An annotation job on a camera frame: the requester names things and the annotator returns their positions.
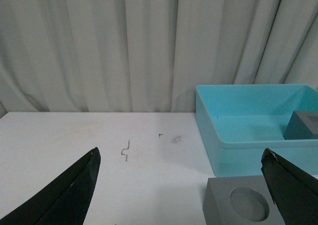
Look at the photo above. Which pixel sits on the gray block round recess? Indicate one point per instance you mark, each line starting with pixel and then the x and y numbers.
pixel 242 200

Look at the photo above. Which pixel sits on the white curtain backdrop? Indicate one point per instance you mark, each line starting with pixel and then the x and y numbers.
pixel 148 55

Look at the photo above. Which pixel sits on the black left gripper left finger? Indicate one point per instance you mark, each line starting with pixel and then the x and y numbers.
pixel 65 200

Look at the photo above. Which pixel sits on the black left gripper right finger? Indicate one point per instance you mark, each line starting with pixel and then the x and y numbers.
pixel 294 191

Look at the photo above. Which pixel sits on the light blue plastic box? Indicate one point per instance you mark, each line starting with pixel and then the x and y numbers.
pixel 238 122

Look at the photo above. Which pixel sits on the gray block square recess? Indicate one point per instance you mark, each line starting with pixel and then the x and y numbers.
pixel 303 125

